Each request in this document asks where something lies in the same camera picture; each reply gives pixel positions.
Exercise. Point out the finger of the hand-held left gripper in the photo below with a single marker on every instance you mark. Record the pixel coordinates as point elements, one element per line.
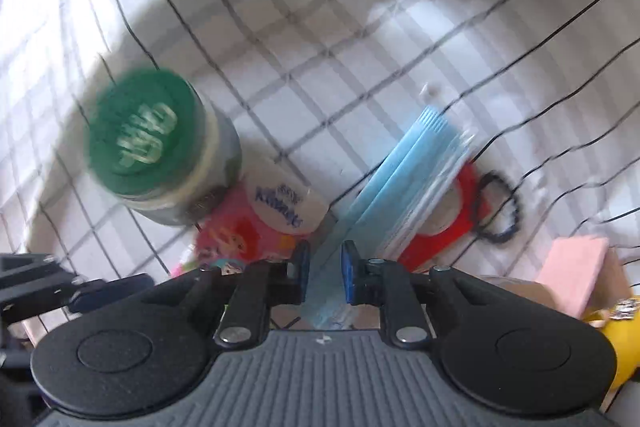
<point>110,293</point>

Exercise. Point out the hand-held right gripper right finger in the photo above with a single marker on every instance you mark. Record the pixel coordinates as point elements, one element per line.
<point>350,277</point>

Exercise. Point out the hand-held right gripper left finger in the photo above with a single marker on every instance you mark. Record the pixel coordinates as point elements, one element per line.
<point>300,276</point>

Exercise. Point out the blue face mask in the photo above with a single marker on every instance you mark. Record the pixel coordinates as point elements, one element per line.
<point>400,187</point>

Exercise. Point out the pink tissue pack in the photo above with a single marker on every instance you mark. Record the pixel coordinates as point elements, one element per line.
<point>270,212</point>

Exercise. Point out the green lid glass jar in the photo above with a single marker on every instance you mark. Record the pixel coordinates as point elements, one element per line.
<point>145,137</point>

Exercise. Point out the white black checkered tablecloth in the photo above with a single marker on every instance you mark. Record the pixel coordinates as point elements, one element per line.
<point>300,57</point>

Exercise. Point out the pink cardboard box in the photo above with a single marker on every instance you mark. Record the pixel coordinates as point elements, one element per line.
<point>575,272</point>

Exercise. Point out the yellow foam slipper with charms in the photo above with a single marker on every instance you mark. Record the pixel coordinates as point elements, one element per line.
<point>625,347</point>

